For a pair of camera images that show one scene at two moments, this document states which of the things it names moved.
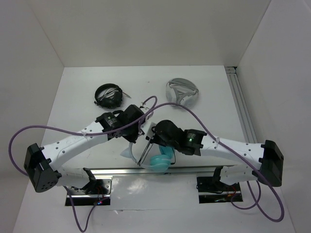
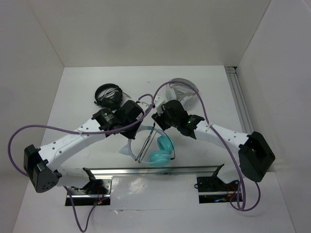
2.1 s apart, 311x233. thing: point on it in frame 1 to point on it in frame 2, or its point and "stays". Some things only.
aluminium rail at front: (202, 171) stays
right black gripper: (154, 138) to (159, 121)
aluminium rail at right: (233, 75) stays
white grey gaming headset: (181, 91) stays
